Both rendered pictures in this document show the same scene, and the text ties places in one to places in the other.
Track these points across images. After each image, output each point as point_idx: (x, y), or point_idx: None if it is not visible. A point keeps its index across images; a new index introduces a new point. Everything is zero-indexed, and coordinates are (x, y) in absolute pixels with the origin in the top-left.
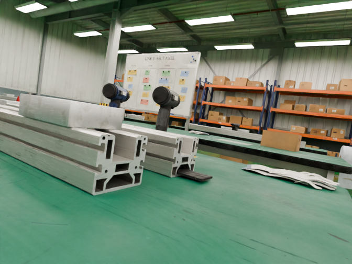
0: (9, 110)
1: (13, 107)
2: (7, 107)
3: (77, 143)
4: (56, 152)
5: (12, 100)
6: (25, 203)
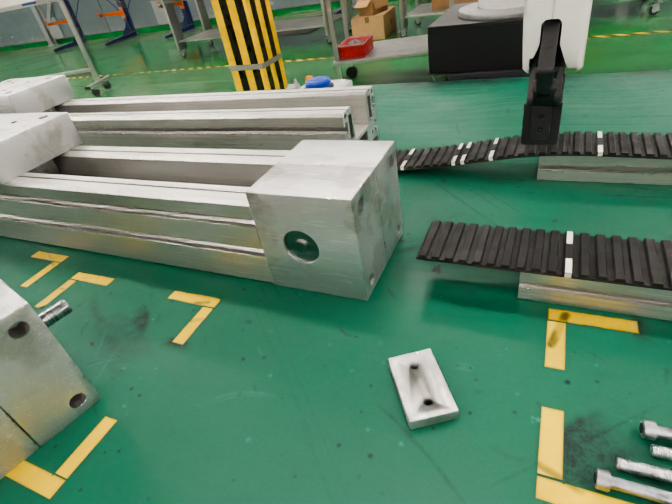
0: (102, 100)
1: (142, 114)
2: (150, 111)
3: None
4: None
5: (366, 167)
6: None
